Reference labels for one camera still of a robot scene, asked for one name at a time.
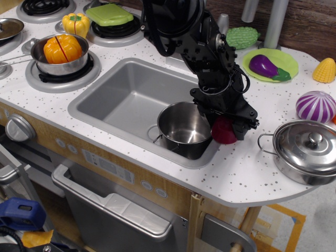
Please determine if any green toy bitter gourd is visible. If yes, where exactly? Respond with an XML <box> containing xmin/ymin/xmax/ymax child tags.
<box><xmin>226</xmin><ymin>27</ymin><xmax>260</xmax><ymax>49</ymax></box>

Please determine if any grey plastic sink basin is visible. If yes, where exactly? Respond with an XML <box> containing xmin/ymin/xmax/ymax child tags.
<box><xmin>68</xmin><ymin>58</ymin><xmax>220</xmax><ymax>169</ymax></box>

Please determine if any silver oven knob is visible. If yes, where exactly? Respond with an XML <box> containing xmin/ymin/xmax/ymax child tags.
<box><xmin>5</xmin><ymin>114</ymin><xmax>36</xmax><ymax>142</ymax></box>

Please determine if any steel pot in sink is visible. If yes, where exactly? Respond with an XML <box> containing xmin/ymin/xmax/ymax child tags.
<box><xmin>153</xmin><ymin>101</ymin><xmax>212</xmax><ymax>160</ymax></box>

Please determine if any back right stove burner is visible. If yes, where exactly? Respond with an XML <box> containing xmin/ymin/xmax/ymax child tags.
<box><xmin>87</xmin><ymin>14</ymin><xmax>144</xmax><ymax>48</ymax></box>

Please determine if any light green plate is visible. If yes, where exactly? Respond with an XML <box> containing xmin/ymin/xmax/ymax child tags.
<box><xmin>242</xmin><ymin>48</ymin><xmax>299</xmax><ymax>82</ymax></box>

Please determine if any grey oven door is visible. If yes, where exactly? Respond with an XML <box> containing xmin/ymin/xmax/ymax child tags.
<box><xmin>51</xmin><ymin>164</ymin><xmax>188</xmax><ymax>251</ymax></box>

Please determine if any yellow toy corn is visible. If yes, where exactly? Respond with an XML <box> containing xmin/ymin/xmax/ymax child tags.
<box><xmin>312</xmin><ymin>58</ymin><xmax>335</xmax><ymax>83</ymax></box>

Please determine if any purple toy eggplant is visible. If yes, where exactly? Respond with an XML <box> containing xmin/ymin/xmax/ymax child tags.
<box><xmin>249</xmin><ymin>55</ymin><xmax>291</xmax><ymax>81</ymax></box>

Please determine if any back left stove burner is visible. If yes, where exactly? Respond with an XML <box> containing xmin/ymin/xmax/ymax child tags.
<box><xmin>16</xmin><ymin>0</ymin><xmax>76</xmax><ymax>24</ymax></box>

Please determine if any blue clamp tool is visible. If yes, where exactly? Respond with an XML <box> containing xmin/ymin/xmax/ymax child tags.
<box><xmin>1</xmin><ymin>197</ymin><xmax>46</xmax><ymax>231</ymax></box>

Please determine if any orange toy bell pepper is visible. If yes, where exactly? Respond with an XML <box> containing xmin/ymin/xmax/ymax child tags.
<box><xmin>44</xmin><ymin>34</ymin><xmax>82</xmax><ymax>65</ymax></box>

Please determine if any grey metal pole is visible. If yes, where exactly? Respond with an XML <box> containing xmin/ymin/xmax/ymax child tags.
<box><xmin>258</xmin><ymin>0</ymin><xmax>289</xmax><ymax>50</ymax></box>

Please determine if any front right stove burner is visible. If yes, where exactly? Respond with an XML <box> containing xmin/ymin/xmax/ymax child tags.
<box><xmin>25</xmin><ymin>51</ymin><xmax>101</xmax><ymax>93</ymax></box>

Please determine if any stove burner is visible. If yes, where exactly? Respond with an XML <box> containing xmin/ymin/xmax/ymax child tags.
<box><xmin>16</xmin><ymin>0</ymin><xmax>76</xmax><ymax>24</ymax></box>
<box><xmin>87</xmin><ymin>14</ymin><xmax>144</xmax><ymax>48</ymax></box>
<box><xmin>25</xmin><ymin>51</ymin><xmax>101</xmax><ymax>93</ymax></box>

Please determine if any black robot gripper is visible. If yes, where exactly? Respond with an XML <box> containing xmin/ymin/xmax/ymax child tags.
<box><xmin>190</xmin><ymin>83</ymin><xmax>259</xmax><ymax>141</ymax></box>

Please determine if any purple white toy onion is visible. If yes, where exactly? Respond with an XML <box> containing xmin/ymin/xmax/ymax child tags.
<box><xmin>296</xmin><ymin>91</ymin><xmax>335</xmax><ymax>123</ymax></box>

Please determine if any silver stove knob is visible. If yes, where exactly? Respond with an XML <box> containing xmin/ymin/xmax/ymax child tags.
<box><xmin>21</xmin><ymin>38</ymin><xmax>39</xmax><ymax>55</ymax></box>

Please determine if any yellow toy bell pepper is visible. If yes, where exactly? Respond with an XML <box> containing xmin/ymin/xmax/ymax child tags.
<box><xmin>61</xmin><ymin>13</ymin><xmax>90</xmax><ymax>38</ymax></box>

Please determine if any steel pan lid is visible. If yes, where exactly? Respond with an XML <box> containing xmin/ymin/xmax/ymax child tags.
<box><xmin>0</xmin><ymin>18</ymin><xmax>24</xmax><ymax>40</ymax></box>

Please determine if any red toy sweet potato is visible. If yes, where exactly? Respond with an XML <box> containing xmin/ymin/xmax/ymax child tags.
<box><xmin>211</xmin><ymin>115</ymin><xmax>238</xmax><ymax>144</ymax></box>

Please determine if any steel pot with lid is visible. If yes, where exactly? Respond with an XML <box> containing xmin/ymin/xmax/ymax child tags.
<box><xmin>257</xmin><ymin>120</ymin><xmax>335</xmax><ymax>186</ymax></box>

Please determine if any steel saucepan on stove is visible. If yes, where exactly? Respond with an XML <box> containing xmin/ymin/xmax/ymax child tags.
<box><xmin>0</xmin><ymin>33</ymin><xmax>90</xmax><ymax>77</ymax></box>

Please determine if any silver toy faucet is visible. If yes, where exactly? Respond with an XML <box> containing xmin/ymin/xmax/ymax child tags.
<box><xmin>165</xmin><ymin>13</ymin><xmax>230</xmax><ymax>66</ymax></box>

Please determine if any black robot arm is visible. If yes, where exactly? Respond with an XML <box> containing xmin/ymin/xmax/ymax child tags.
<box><xmin>141</xmin><ymin>1</ymin><xmax>259</xmax><ymax>140</ymax></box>

